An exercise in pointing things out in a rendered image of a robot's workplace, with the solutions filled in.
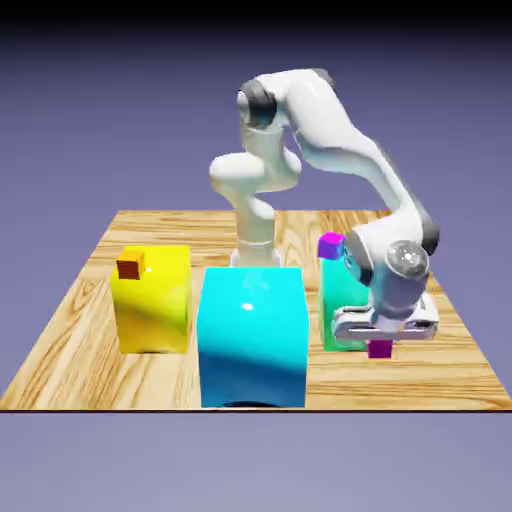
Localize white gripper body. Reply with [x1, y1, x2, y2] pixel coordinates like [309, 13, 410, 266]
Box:
[331, 294, 440, 342]

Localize large green box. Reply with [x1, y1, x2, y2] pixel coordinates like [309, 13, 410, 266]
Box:
[318, 255, 375, 353]

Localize small magenta cube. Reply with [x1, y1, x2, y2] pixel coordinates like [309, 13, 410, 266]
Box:
[366, 339, 393, 360]

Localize small orange cube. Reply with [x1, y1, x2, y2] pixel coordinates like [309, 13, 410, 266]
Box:
[116, 250, 146, 281]

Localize small purple cube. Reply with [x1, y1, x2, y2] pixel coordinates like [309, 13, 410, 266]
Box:
[317, 232, 346, 261]

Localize large cyan box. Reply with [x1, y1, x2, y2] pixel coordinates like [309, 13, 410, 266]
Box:
[196, 266, 311, 410]

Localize large yellow box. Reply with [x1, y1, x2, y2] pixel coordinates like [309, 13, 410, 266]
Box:
[109, 244, 192, 355]

